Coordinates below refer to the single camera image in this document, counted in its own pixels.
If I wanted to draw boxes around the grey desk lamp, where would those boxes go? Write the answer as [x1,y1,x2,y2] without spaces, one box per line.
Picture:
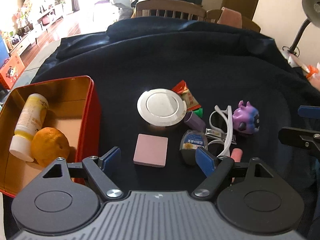
[280,0,320,63]

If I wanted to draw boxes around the round silver tin lid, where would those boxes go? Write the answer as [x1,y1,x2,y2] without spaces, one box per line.
[137,88,187,127]

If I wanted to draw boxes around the red beige candy wrapper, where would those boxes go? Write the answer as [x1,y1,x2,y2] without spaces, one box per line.
[171,80,201,111]

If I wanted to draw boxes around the white low tv console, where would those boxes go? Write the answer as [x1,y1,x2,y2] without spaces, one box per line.
[9,3,64,55]

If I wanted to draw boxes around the green chess pawn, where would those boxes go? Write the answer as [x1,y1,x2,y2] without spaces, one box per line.
[193,107,203,118]

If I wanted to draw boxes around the white frame sunglasses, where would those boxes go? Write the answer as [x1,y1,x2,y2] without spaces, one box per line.
[208,105,233,158]

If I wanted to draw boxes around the wooden slatted chair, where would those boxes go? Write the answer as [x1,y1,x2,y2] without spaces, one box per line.
[135,0,206,21]

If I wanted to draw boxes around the red metal tin box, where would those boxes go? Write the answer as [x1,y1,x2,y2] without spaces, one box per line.
[1,76,101,198]

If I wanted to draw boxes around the dental floss container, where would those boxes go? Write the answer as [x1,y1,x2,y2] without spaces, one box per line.
[180,130,208,165]

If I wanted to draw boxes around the pink cloth on chair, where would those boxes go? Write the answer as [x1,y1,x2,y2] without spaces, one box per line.
[217,7,242,29]

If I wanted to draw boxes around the purple monster toy figure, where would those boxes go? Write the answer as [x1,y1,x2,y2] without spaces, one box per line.
[232,100,260,134]

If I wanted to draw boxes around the orange cartoon gift box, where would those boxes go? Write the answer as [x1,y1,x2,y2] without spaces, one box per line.
[0,53,25,90]

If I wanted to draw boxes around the person in grey clothes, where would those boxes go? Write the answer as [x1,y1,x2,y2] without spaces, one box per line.
[111,0,133,21]

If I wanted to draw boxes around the yellow white plastic bottle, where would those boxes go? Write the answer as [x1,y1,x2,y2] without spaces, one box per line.
[9,93,49,162]

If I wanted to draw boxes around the pink square pad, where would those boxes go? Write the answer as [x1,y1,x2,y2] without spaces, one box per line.
[133,134,168,167]

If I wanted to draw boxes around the orange fruit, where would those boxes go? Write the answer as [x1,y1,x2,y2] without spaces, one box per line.
[30,127,70,167]

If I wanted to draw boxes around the pink cylindrical stick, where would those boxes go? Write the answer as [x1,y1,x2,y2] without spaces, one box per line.
[230,148,243,183]

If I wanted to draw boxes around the dark navy table cloth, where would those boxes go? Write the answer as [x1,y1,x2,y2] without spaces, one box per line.
[33,16,319,237]

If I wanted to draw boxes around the purple faceted block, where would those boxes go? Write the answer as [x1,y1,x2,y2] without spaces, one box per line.
[183,112,206,132]

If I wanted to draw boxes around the silver nail clipper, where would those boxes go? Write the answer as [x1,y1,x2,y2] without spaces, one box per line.
[204,128,227,144]

